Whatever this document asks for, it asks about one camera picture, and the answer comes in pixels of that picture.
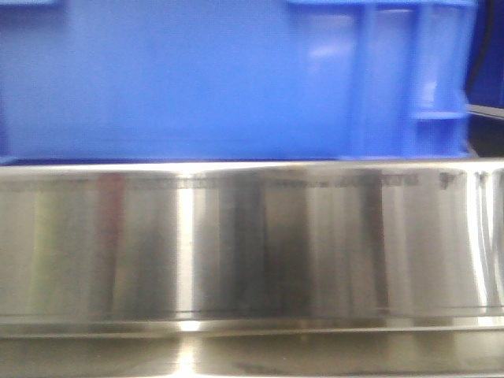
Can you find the large blue plastic bin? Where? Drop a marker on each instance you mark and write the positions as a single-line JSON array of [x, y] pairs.
[[233, 80]]

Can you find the stainless steel shelf front rail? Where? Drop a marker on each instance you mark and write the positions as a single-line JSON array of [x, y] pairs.
[[250, 269]]

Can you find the dark blue background bin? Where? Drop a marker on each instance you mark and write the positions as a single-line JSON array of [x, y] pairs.
[[484, 84]]

